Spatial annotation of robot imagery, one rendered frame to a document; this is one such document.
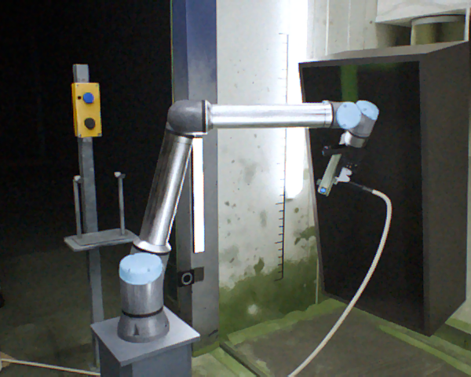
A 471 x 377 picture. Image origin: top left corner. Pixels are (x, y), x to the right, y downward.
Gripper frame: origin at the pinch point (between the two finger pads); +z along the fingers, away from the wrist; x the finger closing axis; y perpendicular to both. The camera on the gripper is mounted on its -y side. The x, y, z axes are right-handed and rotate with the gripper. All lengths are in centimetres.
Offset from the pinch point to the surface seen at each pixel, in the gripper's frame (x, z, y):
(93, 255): -30, 76, -104
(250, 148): 49, 32, -51
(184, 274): -14, 82, -58
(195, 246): -2, 70, -58
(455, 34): 145, -31, 38
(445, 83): 14, -48, 26
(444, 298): -8, 36, 63
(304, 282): 48, 120, 4
